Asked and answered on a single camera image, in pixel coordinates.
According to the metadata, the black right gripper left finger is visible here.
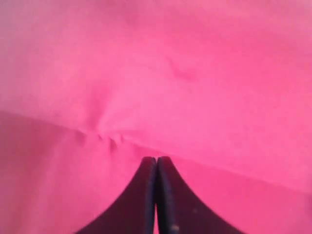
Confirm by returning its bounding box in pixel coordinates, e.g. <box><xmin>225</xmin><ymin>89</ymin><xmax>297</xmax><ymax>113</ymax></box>
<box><xmin>78</xmin><ymin>157</ymin><xmax>156</xmax><ymax>234</ymax></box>

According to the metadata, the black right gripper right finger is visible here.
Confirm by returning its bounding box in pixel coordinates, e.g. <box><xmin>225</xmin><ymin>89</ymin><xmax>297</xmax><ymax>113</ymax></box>
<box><xmin>156</xmin><ymin>156</ymin><xmax>242</xmax><ymax>234</ymax></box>

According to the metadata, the red paper table mat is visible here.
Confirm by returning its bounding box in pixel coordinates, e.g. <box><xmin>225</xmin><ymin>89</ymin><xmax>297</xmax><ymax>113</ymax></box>
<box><xmin>0</xmin><ymin>0</ymin><xmax>312</xmax><ymax>234</ymax></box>

